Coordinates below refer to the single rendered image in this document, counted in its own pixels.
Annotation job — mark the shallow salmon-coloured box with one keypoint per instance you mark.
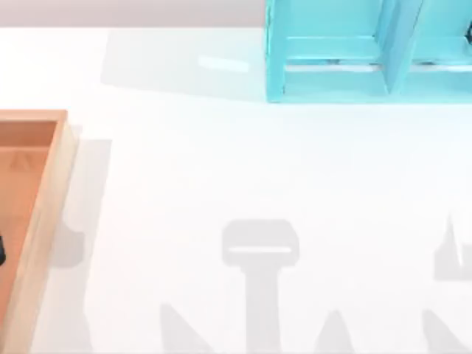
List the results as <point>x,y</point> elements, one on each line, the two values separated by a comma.
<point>26,191</point>

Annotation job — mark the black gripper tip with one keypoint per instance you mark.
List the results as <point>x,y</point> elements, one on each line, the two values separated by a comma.
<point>1,250</point>

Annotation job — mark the light blue rack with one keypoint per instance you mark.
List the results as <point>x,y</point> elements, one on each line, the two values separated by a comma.
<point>332,85</point>

